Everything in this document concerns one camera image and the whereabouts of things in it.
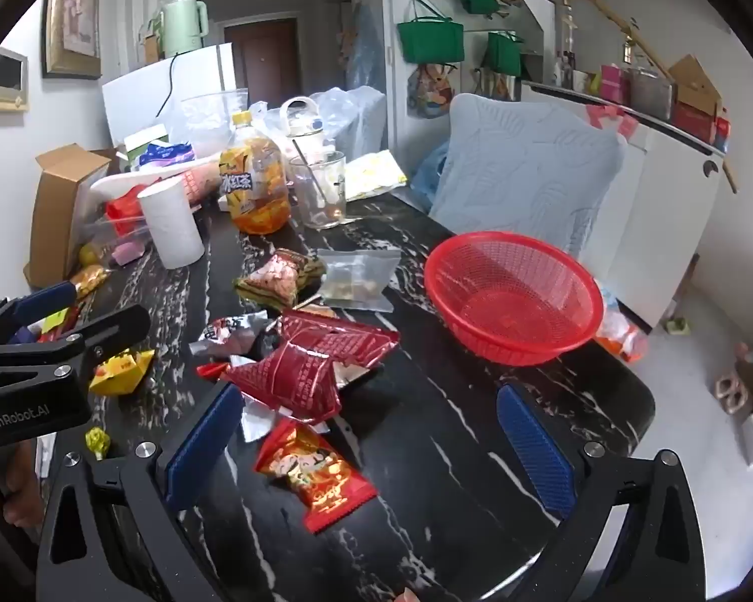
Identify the printed tote bag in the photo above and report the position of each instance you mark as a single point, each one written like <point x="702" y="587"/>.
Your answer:
<point x="430" y="91"/>

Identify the yellow snack packet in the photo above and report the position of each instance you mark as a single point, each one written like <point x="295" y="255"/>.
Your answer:
<point x="122" y="373"/>

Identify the white refrigerator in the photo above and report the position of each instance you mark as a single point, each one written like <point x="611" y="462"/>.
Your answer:
<point x="138" y="94"/>

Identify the green white carton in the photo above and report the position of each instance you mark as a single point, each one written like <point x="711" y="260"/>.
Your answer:
<point x="139" y="138"/>

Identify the long cardboard box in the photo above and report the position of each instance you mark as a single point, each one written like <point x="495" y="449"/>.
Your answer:
<point x="56" y="213"/>

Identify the bamboo pole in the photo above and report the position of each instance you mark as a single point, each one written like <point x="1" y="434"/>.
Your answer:
<point x="627" y="26"/>

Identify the yellow wrapped candy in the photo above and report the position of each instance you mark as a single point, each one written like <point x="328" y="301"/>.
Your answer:
<point x="97" y="441"/>

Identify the red plastic basket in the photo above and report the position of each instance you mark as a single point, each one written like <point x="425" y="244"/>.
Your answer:
<point x="514" y="301"/>

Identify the clear zip bag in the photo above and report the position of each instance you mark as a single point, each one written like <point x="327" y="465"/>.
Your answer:
<point x="357" y="279"/>

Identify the wall intercom panel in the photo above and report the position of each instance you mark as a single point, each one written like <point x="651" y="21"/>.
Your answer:
<point x="3" y="78"/>

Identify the small cardboard box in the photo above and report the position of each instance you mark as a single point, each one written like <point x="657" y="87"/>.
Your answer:
<point x="696" y="84"/>

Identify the glass cup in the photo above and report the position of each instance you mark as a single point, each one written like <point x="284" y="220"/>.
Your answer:
<point x="319" y="200"/>

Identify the green electric kettle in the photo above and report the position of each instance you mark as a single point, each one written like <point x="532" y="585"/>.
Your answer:
<point x="182" y="28"/>

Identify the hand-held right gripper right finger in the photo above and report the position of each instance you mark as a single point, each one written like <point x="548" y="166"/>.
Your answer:
<point x="536" y="451"/>

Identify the black white snack packet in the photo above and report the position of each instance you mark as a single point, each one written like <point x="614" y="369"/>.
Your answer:
<point x="229" y="333"/>

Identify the pink box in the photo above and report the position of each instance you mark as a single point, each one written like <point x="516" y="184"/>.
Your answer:
<point x="615" y="83"/>

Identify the yellow white flat packet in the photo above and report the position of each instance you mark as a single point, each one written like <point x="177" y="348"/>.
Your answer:
<point x="373" y="175"/>

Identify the brown door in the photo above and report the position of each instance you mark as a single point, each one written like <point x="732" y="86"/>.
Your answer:
<point x="263" y="63"/>

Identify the flat red packet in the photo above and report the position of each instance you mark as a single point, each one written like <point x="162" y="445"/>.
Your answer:
<point x="122" y="210"/>

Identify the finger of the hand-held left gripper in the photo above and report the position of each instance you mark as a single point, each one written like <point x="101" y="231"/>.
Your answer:
<point x="44" y="301"/>
<point x="119" y="326"/>

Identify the clear plastic bag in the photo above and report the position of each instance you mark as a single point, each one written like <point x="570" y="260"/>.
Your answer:
<point x="213" y="114"/>

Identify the pink printed tube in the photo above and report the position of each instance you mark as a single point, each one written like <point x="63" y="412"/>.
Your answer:
<point x="202" y="182"/>

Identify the white water jug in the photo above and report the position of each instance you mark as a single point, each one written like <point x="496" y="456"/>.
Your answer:
<point x="301" y="119"/>

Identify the metal spoon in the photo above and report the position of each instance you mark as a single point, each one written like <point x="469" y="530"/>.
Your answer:
<point x="307" y="170"/>

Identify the red gift box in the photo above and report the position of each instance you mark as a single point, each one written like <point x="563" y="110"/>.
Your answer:
<point x="693" y="122"/>

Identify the white cabinet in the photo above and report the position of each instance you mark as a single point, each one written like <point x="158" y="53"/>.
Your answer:
<point x="652" y="213"/>

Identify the toilet paper roll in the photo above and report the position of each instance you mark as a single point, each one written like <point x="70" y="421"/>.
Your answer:
<point x="170" y="226"/>

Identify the light blue chair cushion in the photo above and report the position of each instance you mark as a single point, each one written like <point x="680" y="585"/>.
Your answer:
<point x="521" y="169"/>

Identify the beige slippers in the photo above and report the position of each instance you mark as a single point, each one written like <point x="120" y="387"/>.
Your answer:
<point x="731" y="392"/>

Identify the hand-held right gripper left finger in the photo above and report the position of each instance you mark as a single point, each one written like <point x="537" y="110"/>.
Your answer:
<point x="201" y="445"/>

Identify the blue plastic bag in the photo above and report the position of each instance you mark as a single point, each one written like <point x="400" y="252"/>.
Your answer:
<point x="428" y="179"/>

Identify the small pink block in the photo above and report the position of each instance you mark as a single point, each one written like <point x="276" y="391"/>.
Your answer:
<point x="128" y="255"/>

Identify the orange white plastic bag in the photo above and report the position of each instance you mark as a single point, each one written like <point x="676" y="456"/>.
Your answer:
<point x="624" y="332"/>

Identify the iced tea bottle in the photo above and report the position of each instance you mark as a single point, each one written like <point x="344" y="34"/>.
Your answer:
<point x="254" y="182"/>

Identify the yellow lemon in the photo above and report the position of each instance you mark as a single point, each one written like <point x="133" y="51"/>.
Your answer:
<point x="88" y="255"/>

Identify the clear plastic container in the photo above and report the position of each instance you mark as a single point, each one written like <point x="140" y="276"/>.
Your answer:
<point x="103" y="235"/>

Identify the red brown snack packet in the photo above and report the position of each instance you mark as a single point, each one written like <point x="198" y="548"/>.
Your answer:
<point x="279" y="276"/>

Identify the framed picture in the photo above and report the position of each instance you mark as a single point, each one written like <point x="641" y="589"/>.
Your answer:
<point x="72" y="19"/>

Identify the golden snack bag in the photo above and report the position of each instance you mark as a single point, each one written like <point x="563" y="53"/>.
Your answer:
<point x="91" y="279"/>

